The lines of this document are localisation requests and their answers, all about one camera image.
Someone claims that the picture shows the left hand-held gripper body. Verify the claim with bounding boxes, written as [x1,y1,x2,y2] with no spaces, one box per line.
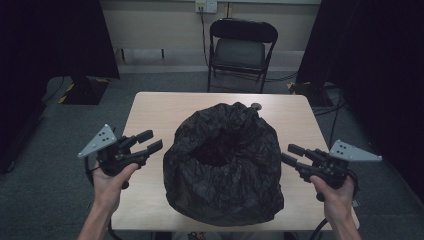
[77,123,149,190]

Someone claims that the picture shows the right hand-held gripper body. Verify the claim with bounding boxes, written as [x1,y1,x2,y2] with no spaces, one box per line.
[297,139,383,203]

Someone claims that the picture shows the black plastic garbage bag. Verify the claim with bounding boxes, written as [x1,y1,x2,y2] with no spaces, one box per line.
[162,101,285,228]

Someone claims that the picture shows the person's left hand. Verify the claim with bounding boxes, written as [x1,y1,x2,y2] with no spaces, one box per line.
[91,162,141,214]

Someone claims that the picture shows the person's right hand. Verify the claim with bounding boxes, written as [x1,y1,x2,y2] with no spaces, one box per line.
[309,174,356,225]

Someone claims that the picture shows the black stand base striped tape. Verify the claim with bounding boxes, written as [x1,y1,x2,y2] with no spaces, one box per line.
[286,80,335,108]
[57,76,111,106]

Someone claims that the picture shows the black curtain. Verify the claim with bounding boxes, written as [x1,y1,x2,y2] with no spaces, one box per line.
[295,0,424,203]
[0,0,121,174]

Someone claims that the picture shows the black folding chair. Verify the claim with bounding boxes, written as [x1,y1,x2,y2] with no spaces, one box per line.
[206,17,280,95]

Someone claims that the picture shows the left hand-held gripper cable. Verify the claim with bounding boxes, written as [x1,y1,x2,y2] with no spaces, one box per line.
[84,155,124,240]

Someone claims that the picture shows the hand-held gripper cable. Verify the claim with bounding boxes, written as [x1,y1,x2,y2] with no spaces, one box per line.
[84,155,124,240]
[309,169,362,240]

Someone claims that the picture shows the black floor cables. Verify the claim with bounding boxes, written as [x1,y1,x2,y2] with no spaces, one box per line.
[312,84,348,149]

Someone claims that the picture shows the right hand-held gripper cable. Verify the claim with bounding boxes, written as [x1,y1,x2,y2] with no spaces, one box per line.
[309,169,362,240]

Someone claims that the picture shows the black wall outlet cable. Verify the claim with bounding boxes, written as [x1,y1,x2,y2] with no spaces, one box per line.
[199,7,210,69]

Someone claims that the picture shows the white wall outlet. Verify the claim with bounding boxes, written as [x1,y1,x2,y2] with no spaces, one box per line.
[194,0,219,15]

